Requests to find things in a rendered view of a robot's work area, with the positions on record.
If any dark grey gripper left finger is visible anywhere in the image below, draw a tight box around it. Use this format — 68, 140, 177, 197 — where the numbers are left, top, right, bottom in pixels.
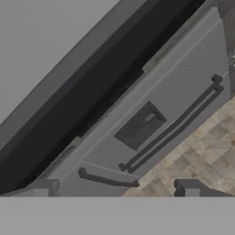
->
0, 178, 61, 197

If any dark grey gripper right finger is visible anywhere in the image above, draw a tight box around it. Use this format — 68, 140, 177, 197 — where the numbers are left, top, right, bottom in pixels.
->
173, 178, 235, 197

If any black fridge housing panel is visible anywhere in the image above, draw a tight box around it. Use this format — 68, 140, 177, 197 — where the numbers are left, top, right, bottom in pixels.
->
0, 0, 207, 196

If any grey fridge with dark handles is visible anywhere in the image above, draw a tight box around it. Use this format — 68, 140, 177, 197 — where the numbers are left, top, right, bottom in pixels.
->
39, 6, 235, 197

